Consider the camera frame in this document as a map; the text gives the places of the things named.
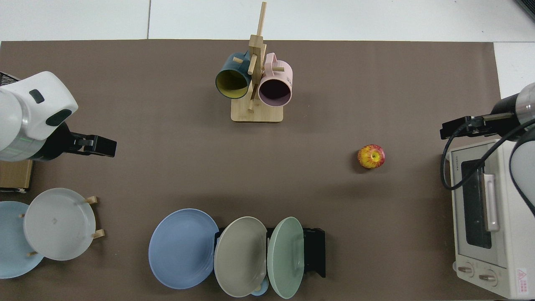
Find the red yellow apple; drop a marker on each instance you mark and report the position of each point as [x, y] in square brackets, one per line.
[371, 156]

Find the white plate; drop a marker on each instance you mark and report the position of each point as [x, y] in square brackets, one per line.
[58, 223]

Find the wooden plate rack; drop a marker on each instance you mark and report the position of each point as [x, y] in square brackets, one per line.
[99, 233]

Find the light blue plate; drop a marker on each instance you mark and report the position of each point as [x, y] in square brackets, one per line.
[12, 242]

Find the beige plate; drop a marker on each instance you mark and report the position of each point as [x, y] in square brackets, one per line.
[240, 257]

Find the black dish rack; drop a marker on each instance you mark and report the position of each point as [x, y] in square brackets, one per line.
[314, 251]

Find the pale green plate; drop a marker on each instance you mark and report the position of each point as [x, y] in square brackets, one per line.
[284, 259]

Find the brown table cloth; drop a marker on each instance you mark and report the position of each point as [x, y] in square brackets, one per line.
[167, 125]

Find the dark grey corner object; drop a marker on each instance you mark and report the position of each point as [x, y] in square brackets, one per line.
[527, 7]

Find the pale toaster oven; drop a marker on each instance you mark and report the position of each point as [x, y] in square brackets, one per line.
[514, 234]

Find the dark teal cup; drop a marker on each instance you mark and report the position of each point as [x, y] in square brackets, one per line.
[232, 85]

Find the wooden cup stand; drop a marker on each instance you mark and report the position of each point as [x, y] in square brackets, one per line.
[257, 113]

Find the pink cup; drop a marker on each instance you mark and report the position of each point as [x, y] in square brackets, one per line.
[273, 91]

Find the small blue round thing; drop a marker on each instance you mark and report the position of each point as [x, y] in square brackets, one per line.
[261, 291]

